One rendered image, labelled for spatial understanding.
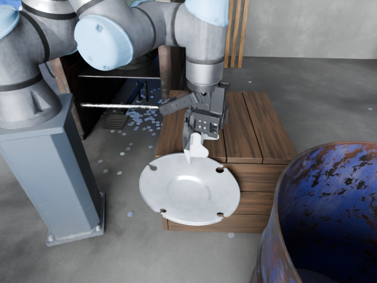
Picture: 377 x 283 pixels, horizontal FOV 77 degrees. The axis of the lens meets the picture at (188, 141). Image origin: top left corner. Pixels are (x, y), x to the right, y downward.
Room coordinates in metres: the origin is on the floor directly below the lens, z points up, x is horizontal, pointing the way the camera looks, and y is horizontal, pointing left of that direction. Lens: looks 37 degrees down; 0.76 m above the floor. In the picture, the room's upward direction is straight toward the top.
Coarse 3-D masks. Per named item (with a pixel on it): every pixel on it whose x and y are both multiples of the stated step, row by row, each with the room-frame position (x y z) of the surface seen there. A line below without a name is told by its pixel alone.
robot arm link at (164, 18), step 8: (144, 0) 0.51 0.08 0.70; (152, 0) 0.53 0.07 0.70; (144, 8) 0.44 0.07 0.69; (152, 8) 0.46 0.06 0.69; (160, 8) 0.47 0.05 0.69; (168, 8) 0.47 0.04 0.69; (176, 8) 0.47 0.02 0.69; (152, 16) 0.44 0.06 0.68; (160, 16) 0.46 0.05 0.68; (168, 16) 0.46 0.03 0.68; (160, 24) 0.45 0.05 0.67; (168, 24) 0.46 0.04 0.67; (160, 32) 0.44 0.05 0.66; (168, 32) 0.46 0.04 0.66; (160, 40) 0.45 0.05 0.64; (168, 40) 0.46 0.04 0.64; (152, 48) 0.43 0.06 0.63
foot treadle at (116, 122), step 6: (138, 84) 1.43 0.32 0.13; (138, 90) 1.32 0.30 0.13; (132, 96) 1.24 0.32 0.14; (126, 102) 1.15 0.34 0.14; (132, 102) 1.18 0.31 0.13; (120, 114) 1.02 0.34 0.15; (108, 120) 0.94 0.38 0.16; (114, 120) 0.94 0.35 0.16; (120, 120) 0.94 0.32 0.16; (126, 120) 0.94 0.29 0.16; (102, 126) 0.89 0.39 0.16; (108, 126) 0.89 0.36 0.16; (114, 126) 0.89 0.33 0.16; (120, 126) 0.89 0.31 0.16
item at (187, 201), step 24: (144, 168) 0.47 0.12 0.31; (168, 168) 0.46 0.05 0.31; (192, 168) 0.45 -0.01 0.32; (144, 192) 0.47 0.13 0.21; (168, 192) 0.45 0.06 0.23; (192, 192) 0.44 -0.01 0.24; (216, 192) 0.44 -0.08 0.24; (168, 216) 0.46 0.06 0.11; (192, 216) 0.44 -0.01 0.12; (216, 216) 0.43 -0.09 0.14
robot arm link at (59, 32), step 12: (24, 0) 0.59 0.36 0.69; (36, 0) 0.59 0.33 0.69; (48, 0) 0.60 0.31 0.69; (60, 0) 0.61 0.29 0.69; (36, 12) 0.58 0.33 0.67; (48, 12) 0.58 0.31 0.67; (60, 12) 0.60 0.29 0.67; (72, 12) 0.62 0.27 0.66; (48, 24) 0.59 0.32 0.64; (60, 24) 0.60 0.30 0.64; (72, 24) 0.63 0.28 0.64; (48, 36) 0.57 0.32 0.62; (60, 36) 0.60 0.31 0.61; (72, 36) 0.63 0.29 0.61; (60, 48) 0.60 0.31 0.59; (72, 48) 0.64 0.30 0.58; (48, 60) 0.58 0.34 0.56
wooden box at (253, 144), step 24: (240, 96) 0.82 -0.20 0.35; (264, 96) 0.82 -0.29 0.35; (168, 120) 0.64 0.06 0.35; (240, 120) 0.64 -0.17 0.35; (264, 120) 0.64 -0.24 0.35; (168, 144) 0.52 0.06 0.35; (216, 144) 0.52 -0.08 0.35; (240, 144) 0.52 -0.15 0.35; (264, 144) 0.52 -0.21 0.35; (288, 144) 0.52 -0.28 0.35; (216, 168) 0.46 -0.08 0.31; (240, 168) 0.46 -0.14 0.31; (264, 168) 0.46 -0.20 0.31; (240, 192) 0.46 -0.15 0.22; (264, 192) 0.46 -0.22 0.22; (240, 216) 0.46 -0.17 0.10; (264, 216) 0.46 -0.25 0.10
